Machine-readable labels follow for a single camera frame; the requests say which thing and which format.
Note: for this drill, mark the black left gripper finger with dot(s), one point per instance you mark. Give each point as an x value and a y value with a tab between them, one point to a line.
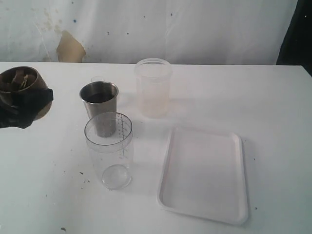
24	108

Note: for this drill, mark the brown organic sample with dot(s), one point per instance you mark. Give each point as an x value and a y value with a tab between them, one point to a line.
15	80

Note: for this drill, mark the wooden cup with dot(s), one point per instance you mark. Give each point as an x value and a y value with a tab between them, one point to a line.
38	84

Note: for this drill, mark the stainless steel cup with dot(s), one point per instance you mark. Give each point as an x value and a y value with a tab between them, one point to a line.
100	101

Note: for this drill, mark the clear shaker strainer lid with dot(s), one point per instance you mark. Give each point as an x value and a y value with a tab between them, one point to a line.
97	79

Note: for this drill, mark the clear plastic shaker cup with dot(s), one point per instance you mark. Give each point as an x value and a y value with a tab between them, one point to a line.
109	137

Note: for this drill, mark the translucent plastic container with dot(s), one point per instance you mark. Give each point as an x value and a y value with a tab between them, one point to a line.
153	81

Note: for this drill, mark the white rectangular tray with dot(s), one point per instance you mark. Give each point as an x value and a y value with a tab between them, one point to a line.
203	175

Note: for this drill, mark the dark curtain at right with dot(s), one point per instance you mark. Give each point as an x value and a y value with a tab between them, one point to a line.
296	48

